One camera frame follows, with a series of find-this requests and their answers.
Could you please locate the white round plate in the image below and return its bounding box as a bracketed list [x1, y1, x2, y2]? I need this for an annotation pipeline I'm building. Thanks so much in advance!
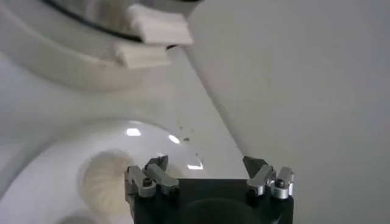
[0, 119, 211, 224]

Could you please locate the steel steamer pot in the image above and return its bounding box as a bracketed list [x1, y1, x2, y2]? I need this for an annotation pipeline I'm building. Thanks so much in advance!
[0, 0, 196, 92]

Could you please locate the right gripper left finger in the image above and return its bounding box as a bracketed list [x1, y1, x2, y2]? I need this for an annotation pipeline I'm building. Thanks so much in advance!
[124, 154, 180, 203]

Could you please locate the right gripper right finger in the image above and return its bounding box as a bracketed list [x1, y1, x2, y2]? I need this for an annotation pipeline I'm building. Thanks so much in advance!
[243, 155, 296, 200]

